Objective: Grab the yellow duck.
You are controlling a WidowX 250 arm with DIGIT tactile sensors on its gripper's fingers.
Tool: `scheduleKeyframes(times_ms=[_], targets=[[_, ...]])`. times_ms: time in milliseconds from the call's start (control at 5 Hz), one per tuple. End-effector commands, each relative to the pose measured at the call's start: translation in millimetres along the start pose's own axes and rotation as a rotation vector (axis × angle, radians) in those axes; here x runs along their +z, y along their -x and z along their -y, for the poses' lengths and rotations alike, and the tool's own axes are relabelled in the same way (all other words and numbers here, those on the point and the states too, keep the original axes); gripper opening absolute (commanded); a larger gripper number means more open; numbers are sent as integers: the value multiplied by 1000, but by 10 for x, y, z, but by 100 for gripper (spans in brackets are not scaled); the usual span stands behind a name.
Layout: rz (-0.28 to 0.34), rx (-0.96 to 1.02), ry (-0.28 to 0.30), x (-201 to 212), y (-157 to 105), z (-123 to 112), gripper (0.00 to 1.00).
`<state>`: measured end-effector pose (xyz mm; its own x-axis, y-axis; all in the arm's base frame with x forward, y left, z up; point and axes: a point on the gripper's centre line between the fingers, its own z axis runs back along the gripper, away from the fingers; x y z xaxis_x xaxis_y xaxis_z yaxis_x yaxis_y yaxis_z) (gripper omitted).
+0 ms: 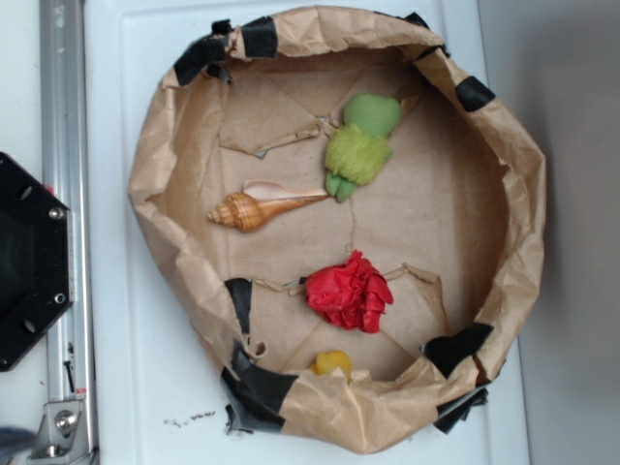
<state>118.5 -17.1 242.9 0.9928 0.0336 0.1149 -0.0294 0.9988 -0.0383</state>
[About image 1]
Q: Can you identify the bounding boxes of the green plush toy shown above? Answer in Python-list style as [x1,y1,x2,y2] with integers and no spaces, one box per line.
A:
[325,93,402,202]

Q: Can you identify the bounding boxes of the brown spiral seashell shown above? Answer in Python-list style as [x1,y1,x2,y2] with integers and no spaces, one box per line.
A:
[207,180,329,233]

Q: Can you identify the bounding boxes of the metal corner bracket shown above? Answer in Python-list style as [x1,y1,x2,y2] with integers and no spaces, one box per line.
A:
[27,400,88,464]

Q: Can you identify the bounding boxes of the aluminium frame rail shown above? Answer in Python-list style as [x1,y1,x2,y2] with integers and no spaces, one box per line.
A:
[40,1,100,464]

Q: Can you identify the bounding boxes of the yellow rubber duck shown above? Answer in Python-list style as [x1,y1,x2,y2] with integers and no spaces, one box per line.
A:
[309,350,353,379]

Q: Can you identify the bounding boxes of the red crumpled paper ball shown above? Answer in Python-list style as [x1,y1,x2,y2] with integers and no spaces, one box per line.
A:
[305,250,394,334]

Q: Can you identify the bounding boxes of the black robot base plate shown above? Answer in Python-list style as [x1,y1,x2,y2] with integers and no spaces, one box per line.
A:
[1,153,72,372]

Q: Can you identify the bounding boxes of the brown paper bin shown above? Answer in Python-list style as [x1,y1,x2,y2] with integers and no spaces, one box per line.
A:
[128,6,546,453]

